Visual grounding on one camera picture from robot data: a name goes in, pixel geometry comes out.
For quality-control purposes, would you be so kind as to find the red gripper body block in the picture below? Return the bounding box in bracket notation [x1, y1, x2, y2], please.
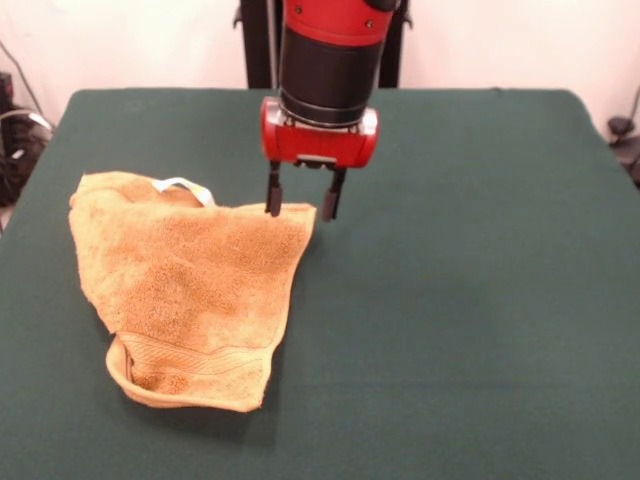
[259, 97, 380, 171]

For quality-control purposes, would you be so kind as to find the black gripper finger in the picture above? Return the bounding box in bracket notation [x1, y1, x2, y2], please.
[321, 169, 348, 223]
[263, 160, 284, 218]

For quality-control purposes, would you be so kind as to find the tan terry towel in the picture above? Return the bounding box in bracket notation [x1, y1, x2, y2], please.
[68, 171, 319, 414]

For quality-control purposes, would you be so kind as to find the dark green table cloth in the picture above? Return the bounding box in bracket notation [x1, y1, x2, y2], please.
[0, 87, 640, 480]

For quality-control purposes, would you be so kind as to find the black equipment stack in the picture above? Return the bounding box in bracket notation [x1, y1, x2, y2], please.
[0, 72, 54, 207]

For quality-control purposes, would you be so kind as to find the black floor stand base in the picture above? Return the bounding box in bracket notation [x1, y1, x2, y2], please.
[607, 117, 640, 189]

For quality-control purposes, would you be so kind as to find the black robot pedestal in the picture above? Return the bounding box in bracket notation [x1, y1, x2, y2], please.
[232, 0, 414, 90]

